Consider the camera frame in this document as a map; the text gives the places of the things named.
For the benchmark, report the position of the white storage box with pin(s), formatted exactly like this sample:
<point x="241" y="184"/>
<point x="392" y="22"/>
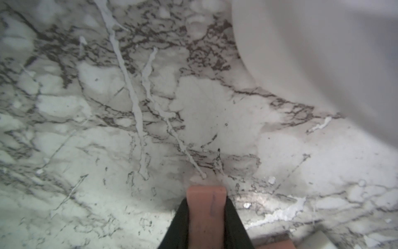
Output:
<point x="336" y="55"/>

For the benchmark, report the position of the pink eraser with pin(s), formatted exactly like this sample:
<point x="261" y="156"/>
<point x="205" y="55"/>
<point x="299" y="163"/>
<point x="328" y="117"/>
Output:
<point x="286" y="244"/>
<point x="206" y="216"/>

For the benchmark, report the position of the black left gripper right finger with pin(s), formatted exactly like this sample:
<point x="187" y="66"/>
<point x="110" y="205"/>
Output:
<point x="235" y="235"/>

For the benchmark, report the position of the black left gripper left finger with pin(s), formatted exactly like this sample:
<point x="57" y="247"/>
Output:
<point x="177" y="234"/>

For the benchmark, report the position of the white eraser upper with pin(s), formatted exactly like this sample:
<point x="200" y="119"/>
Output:
<point x="317" y="240"/>

